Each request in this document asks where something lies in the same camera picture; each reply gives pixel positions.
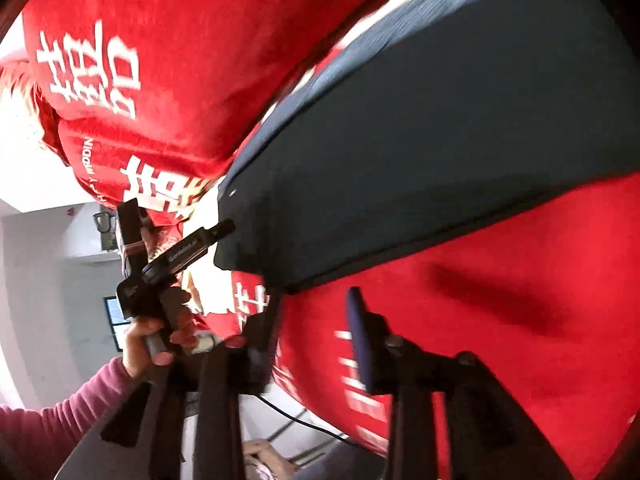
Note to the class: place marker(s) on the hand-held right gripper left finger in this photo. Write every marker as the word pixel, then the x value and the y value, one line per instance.
pixel 260 350

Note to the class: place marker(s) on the red printed sofa seat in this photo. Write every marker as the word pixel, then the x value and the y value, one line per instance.
pixel 500 310

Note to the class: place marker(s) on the dark jug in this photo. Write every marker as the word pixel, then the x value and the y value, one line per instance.
pixel 103 225

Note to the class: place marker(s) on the person's left forearm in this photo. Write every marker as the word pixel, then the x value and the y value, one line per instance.
pixel 60 410

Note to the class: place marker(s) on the dark framed window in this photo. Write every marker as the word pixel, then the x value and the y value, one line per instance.
pixel 114 317

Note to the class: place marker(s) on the red printed sofa backrest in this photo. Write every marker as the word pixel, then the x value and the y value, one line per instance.
pixel 200 60

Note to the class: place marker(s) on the white wall shelf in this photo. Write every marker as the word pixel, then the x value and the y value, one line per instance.
pixel 97 256

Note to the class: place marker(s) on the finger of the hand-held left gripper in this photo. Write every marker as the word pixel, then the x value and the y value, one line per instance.
pixel 220 231

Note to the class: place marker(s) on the person's left hand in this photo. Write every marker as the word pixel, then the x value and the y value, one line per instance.
pixel 137 345

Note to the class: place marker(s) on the black pants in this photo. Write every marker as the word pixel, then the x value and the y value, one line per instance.
pixel 425 135

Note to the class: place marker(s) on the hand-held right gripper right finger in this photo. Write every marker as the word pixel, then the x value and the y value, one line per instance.
pixel 360 340

